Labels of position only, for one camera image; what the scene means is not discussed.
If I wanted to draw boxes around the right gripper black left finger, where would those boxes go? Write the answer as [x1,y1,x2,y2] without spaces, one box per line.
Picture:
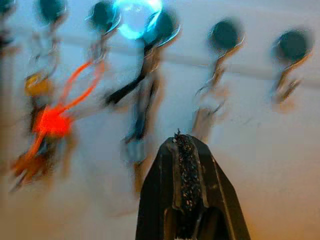
[136,133,189,240]

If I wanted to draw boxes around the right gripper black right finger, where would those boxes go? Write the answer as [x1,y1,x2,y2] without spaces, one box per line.
[186,133,252,240]

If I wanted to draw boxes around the silver keys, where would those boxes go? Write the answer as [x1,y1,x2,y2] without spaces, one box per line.
[191,82,226,146]

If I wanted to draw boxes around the round magnet metal hook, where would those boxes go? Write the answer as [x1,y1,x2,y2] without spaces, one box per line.
[271,28,315,106]
[0,0,17,17]
[29,0,70,76]
[196,18,246,97]
[86,1,122,66]
[143,9,182,73]

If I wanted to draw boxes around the dark key bunch with fob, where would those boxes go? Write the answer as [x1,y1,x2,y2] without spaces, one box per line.
[9,72,76,193]

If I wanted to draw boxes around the key on frayed black cord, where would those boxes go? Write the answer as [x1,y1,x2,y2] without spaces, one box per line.
[104,42,161,193]

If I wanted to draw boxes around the orange cord loop with tag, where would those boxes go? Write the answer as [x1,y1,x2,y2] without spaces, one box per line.
[12,61,106,176]

